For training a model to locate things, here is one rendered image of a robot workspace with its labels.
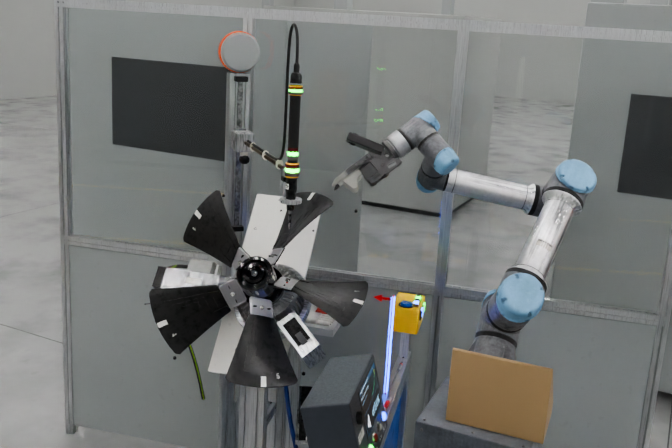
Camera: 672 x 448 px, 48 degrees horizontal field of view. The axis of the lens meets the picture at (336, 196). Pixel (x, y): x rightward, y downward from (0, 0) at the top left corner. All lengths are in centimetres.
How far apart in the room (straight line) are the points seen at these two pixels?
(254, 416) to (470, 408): 97
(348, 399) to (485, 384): 53
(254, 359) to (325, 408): 78
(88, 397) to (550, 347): 214
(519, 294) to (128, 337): 212
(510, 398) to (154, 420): 212
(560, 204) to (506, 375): 51
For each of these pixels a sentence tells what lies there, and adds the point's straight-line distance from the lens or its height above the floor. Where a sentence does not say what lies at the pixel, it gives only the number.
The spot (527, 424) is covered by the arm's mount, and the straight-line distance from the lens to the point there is 207.
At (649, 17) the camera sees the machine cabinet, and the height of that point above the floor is 213.
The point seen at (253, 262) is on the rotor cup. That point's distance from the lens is 245.
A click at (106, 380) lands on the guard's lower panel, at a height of 32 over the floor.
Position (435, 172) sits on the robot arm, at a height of 160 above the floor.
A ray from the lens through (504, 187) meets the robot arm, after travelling 234.
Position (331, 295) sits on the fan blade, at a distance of 240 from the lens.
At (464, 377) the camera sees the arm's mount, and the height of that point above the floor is 113.
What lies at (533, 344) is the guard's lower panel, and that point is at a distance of 316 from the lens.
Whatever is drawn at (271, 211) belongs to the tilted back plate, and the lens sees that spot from 283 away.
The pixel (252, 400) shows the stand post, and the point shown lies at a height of 70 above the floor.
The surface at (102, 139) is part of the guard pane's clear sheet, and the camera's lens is 346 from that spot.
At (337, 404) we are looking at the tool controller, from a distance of 161.
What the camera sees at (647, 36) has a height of 203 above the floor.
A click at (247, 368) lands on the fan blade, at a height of 98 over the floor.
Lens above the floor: 202
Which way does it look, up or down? 13 degrees down
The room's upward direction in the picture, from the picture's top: 3 degrees clockwise
